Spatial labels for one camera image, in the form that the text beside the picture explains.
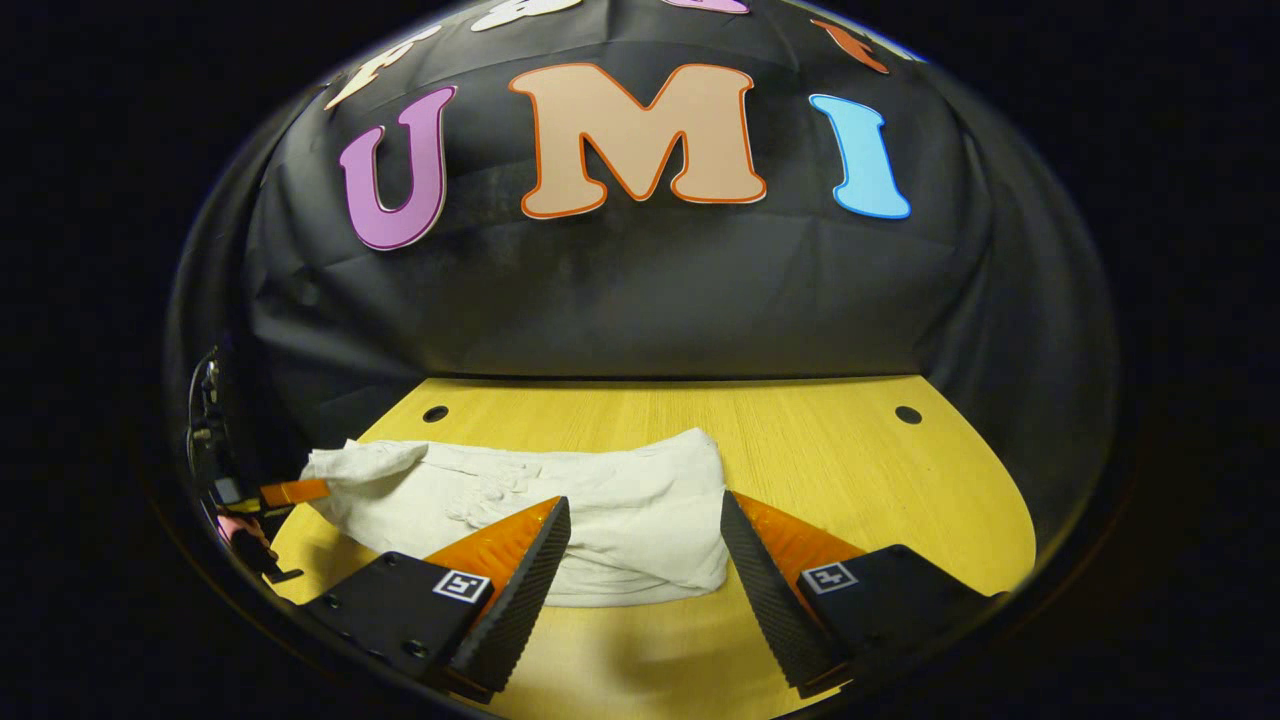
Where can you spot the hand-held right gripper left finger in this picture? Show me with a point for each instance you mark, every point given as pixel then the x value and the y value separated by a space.
pixel 525 590

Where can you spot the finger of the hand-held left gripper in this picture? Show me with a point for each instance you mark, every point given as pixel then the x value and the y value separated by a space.
pixel 295 492

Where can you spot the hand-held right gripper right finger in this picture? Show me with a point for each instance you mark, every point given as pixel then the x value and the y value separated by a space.
pixel 770 590

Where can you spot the black backdrop cloth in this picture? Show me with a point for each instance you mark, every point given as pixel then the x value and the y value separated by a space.
pixel 620 300

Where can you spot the white jeans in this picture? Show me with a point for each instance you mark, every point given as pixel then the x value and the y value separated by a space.
pixel 620 500

